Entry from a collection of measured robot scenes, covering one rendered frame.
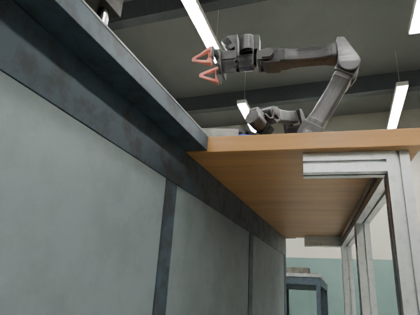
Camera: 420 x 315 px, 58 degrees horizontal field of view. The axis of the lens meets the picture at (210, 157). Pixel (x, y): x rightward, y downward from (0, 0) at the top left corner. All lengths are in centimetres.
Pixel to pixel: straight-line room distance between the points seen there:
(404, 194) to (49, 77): 68
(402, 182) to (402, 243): 12
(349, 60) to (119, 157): 83
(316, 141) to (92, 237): 50
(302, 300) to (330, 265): 84
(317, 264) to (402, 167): 697
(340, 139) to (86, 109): 52
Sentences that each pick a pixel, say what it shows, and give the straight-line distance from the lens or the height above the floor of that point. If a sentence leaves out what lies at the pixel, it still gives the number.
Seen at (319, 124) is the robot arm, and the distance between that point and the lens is 116.
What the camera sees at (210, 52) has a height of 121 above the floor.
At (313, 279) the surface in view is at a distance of 493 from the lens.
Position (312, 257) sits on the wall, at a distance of 781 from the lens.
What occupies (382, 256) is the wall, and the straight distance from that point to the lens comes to 783.
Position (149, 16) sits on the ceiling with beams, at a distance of 553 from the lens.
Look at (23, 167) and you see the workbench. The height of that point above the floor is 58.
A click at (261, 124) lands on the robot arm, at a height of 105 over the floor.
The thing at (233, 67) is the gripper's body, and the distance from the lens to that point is 131.
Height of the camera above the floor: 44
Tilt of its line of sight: 21 degrees up
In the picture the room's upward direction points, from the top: 4 degrees clockwise
